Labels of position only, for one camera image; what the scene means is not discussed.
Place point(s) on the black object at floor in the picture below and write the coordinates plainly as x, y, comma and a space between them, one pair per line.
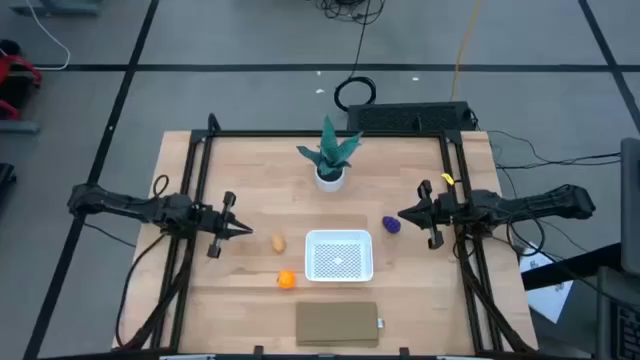
6, 174

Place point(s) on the green snake plant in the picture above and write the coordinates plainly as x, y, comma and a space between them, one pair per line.
330, 150

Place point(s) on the grey upright panel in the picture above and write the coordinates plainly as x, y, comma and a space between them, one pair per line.
631, 205

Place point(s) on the black bar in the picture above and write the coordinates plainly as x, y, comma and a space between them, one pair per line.
575, 267

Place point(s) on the tan toy potato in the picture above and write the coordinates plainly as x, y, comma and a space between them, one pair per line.
278, 243

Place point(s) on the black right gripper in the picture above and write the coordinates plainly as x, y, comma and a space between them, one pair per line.
440, 210

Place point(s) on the yellow tag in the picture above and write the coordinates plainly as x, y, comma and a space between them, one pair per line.
447, 178

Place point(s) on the black perforated metal box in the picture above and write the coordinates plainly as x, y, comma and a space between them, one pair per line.
400, 117

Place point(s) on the red and black cart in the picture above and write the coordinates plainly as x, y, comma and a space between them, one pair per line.
22, 62

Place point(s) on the grey furniture base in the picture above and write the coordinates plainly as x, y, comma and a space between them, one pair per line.
55, 7

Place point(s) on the white perforated plastic basket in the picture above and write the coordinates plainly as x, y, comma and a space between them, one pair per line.
339, 260

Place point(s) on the purple toy grapes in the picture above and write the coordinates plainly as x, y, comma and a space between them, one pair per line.
391, 225

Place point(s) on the grey cabinet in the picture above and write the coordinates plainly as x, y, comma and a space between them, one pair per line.
620, 315

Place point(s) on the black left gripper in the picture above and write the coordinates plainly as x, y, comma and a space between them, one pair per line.
215, 222

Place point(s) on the black aluminium table frame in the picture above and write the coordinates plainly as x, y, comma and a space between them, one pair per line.
325, 133

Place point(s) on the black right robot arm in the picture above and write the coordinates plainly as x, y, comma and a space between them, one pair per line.
525, 205

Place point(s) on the orange toy fruit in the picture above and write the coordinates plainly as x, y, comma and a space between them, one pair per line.
286, 279

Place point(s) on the white printed paper sheet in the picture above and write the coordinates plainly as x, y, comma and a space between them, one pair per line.
550, 295

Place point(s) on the white round plant pot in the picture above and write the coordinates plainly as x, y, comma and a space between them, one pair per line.
330, 186

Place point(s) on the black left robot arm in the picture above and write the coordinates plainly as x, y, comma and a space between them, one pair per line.
125, 205

